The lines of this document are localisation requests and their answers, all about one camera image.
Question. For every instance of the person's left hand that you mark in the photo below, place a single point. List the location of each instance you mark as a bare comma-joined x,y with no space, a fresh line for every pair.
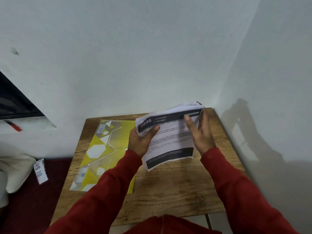
139,143

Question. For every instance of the person's right hand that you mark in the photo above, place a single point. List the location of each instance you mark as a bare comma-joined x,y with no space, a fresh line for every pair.
203,138

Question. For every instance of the stack of printed sheets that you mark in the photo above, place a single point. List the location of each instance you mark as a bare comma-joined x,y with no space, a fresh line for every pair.
170,143

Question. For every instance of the yellow patterned plastic folder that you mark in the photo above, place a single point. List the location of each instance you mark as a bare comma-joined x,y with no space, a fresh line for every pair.
97,148

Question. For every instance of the person's right forearm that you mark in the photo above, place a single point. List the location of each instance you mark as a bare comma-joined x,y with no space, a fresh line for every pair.
239,192

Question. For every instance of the person's left forearm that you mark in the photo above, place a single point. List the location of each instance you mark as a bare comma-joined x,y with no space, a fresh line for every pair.
97,197

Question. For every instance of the person's red jacket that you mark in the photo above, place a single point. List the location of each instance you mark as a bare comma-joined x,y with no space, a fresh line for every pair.
170,226

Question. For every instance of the black metal table leg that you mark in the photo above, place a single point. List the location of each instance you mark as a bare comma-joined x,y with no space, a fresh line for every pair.
208,221

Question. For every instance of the white paper label tag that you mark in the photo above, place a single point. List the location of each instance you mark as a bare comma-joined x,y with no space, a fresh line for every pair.
40,171

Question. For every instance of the maroon bed mattress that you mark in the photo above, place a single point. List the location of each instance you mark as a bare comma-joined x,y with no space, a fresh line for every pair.
31,204

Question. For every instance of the red marker on sill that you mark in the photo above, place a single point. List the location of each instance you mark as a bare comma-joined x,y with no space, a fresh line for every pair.
15,127

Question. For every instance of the white pillow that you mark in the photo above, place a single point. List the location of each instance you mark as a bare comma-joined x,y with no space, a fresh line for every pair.
17,173

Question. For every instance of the dark louvred window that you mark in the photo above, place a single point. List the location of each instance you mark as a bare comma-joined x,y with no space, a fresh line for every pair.
12,102

